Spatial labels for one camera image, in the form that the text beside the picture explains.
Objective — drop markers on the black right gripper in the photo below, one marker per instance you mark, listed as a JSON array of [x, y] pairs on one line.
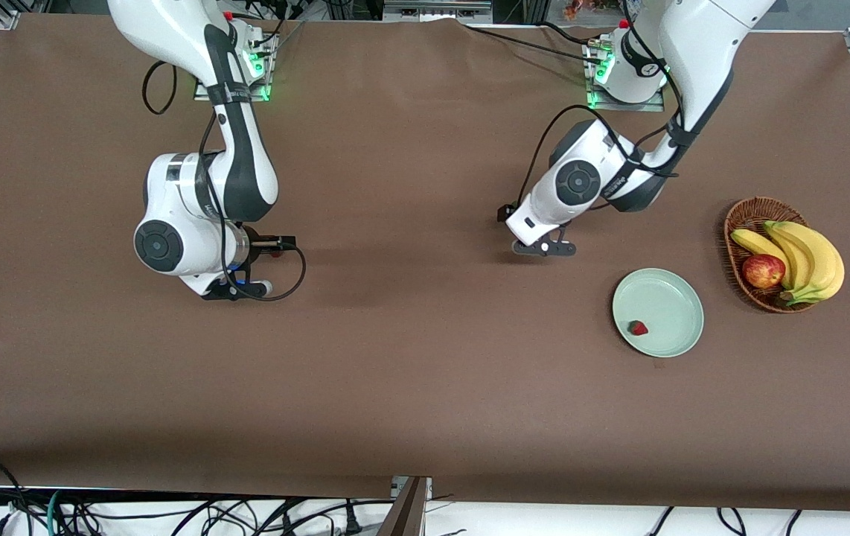
[[260, 246]]

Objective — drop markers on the red strawberry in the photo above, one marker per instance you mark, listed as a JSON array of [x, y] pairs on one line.
[[638, 327]]

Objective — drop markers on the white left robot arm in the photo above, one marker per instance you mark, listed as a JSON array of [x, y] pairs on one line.
[[700, 45]]

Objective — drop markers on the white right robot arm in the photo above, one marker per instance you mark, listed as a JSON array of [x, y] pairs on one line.
[[194, 193]]

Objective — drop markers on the pale green round plate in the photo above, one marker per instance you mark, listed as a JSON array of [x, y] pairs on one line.
[[663, 298]]

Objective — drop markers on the brown table cover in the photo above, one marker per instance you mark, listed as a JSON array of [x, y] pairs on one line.
[[395, 335]]

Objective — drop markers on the yellow banana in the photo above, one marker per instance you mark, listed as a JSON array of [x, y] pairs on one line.
[[797, 249], [831, 260], [760, 243]]

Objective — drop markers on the red apple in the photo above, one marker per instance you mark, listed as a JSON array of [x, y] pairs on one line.
[[763, 271]]

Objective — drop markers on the brown wicker basket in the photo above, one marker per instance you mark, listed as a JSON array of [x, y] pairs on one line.
[[761, 299]]

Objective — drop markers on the grey background device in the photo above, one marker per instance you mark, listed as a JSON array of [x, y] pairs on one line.
[[436, 9]]

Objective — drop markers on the colourful background objects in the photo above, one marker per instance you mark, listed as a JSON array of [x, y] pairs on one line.
[[577, 9]]

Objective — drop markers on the small metal bracket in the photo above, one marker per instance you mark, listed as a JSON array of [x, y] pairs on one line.
[[399, 485]]

